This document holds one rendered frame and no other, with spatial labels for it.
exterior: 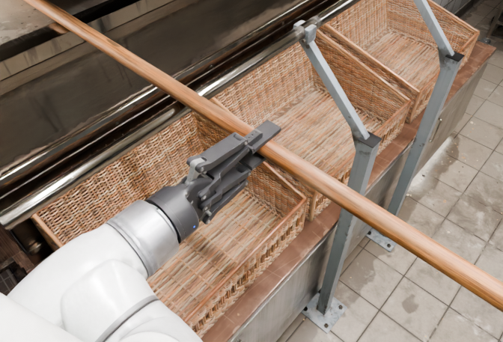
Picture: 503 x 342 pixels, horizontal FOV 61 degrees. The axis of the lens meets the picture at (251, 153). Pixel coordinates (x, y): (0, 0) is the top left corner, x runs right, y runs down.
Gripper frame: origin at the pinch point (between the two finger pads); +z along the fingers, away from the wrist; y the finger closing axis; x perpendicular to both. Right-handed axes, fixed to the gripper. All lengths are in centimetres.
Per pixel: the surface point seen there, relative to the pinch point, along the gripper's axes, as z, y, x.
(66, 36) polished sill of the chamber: -2, 2, -55
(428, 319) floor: 62, 119, 36
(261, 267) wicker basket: 9, 59, -6
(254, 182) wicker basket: 27, 53, -25
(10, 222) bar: -33.7, 2.6, -17.7
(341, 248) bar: 35, 70, 4
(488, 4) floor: 335, 119, -47
